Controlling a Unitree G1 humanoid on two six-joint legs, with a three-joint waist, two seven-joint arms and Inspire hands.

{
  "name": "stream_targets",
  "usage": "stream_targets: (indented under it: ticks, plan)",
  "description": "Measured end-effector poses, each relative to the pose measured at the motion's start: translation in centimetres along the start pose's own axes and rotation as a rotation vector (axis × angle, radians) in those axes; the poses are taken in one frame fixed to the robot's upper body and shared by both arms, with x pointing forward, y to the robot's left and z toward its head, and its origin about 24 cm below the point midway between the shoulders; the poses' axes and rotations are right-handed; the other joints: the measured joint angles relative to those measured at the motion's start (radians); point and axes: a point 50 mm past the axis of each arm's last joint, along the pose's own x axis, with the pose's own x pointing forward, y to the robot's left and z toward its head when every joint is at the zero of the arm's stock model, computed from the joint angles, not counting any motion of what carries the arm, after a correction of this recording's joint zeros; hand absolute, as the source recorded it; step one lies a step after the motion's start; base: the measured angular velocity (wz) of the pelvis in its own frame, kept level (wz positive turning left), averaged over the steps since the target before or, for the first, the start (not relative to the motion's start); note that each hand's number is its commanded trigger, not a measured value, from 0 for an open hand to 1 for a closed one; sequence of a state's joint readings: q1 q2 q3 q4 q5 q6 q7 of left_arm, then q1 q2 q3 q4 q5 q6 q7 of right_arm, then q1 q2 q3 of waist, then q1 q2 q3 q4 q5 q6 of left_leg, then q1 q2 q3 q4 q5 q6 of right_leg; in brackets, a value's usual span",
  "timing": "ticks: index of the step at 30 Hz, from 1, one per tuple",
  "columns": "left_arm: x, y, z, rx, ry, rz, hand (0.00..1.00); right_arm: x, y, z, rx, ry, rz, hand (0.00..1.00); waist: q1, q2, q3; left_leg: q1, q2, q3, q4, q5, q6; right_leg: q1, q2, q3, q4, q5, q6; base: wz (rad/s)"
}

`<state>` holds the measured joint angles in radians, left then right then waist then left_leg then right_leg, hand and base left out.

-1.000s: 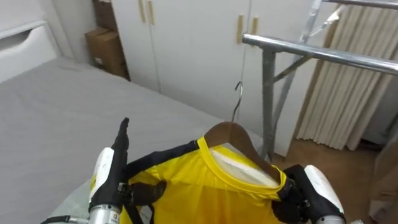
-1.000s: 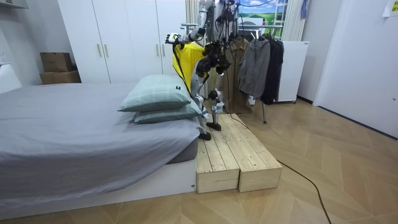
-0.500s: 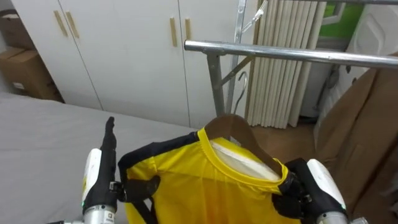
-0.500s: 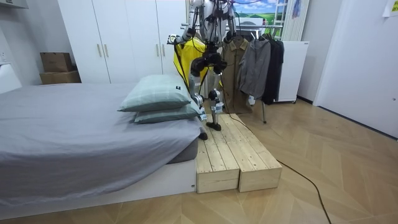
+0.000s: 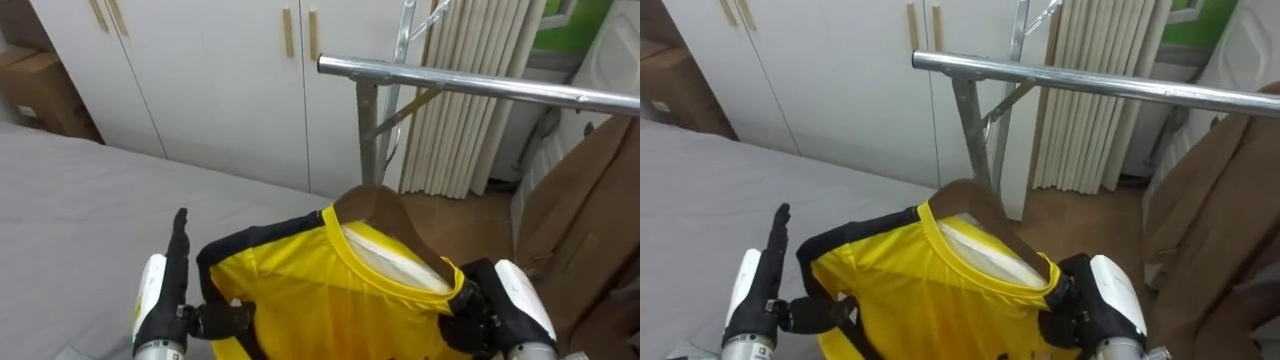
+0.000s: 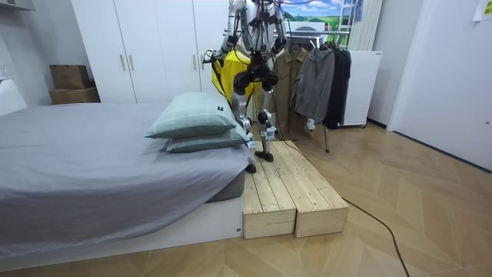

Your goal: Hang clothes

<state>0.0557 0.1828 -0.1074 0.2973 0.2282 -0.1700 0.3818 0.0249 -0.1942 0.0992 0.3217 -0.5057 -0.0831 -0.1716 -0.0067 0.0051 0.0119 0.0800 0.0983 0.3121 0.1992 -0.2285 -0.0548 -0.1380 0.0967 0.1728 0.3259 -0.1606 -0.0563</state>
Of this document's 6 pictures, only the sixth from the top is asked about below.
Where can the robot body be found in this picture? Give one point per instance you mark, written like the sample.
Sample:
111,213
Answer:
256,23

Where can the white door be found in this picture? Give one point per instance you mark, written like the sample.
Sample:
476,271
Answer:
446,77

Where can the khaki coat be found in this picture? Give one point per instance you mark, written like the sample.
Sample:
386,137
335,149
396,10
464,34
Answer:
289,88

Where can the white ladder shelf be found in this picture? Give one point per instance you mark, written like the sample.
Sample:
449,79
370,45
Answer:
346,19

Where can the dark brown cardboard box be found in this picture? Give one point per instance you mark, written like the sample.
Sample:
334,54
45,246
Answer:
69,76

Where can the wooden plank platform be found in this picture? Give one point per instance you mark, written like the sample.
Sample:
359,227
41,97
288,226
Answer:
311,192
265,200

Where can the white wall shelf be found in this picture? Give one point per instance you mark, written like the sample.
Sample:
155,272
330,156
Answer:
15,4

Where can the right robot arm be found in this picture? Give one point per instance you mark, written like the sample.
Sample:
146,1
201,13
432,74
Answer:
279,27

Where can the large green checked pillow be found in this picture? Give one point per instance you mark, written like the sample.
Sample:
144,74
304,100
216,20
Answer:
192,115

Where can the light brown cardboard box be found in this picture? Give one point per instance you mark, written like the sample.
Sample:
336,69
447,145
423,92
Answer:
75,96

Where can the grey jacket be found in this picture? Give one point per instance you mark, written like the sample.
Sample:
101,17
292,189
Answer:
314,84

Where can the white wardrobe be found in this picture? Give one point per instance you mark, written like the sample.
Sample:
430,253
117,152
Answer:
153,50

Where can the grey bed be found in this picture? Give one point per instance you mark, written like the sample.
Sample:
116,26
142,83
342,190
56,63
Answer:
96,161

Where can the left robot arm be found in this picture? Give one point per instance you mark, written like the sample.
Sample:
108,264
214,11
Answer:
233,23

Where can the yellow garment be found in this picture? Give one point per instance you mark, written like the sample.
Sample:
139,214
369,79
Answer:
227,71

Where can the white cabinet on wheels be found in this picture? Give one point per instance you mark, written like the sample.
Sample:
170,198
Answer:
363,84

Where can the landscape wall poster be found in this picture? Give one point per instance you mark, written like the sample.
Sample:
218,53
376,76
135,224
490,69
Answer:
315,13

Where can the metal clothes rack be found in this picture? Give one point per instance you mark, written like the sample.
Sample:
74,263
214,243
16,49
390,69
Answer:
326,138

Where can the white ribbed radiator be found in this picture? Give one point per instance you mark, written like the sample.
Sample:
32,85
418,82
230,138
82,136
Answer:
367,23

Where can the black coat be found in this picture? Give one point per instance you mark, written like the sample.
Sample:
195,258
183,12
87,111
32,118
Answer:
340,84

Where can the yellow paper note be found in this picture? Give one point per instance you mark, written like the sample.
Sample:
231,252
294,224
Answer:
485,9

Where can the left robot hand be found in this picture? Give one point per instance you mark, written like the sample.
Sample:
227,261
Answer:
208,56

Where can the flat green checked pillow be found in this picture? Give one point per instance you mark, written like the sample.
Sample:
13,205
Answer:
207,141

